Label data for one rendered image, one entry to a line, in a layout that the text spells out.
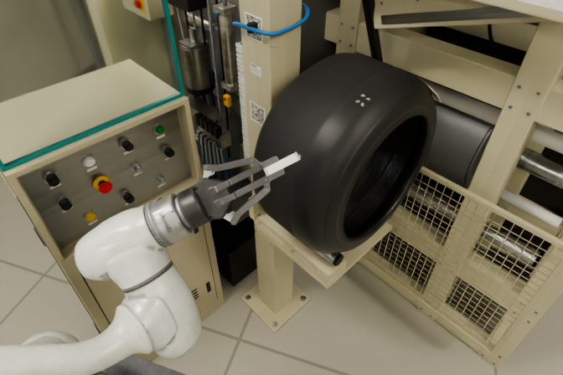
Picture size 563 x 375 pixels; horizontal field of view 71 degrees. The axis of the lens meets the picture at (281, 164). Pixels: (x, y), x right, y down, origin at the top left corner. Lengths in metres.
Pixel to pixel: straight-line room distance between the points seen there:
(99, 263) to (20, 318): 1.82
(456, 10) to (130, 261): 1.02
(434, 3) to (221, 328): 1.73
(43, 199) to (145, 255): 0.64
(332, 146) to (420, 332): 1.52
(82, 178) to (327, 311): 1.42
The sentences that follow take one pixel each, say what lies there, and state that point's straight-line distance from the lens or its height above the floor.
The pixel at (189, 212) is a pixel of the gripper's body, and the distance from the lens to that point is 0.73.
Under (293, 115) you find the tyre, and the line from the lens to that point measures 0.99.
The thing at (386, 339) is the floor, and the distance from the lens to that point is 2.22.
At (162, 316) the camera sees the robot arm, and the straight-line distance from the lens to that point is 0.78.
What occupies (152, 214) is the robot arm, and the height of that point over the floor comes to 1.42.
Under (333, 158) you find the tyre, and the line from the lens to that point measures 0.92.
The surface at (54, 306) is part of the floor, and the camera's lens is 2.54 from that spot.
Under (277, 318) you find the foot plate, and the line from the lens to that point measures 2.19.
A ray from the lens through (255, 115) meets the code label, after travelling 1.33.
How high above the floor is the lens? 1.94
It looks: 41 degrees down
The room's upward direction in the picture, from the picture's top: straight up
